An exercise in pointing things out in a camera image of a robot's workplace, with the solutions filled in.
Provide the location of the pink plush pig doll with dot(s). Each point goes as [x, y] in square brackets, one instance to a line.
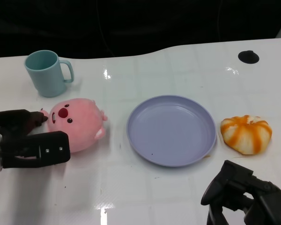
[79, 122]

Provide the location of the orange white bun toy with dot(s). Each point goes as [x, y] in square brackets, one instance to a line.
[246, 136]

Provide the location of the black curtain backdrop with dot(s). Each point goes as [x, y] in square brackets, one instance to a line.
[140, 23]

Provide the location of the light blue plastic mug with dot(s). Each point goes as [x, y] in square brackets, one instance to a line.
[46, 77]

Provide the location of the purple plastic plate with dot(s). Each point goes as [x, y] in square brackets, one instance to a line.
[171, 131]

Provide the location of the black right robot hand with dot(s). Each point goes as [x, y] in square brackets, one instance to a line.
[260, 201]

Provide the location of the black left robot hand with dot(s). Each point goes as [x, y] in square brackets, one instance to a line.
[25, 147]

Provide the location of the black table grommet cap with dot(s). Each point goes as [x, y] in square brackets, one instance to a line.
[248, 57]

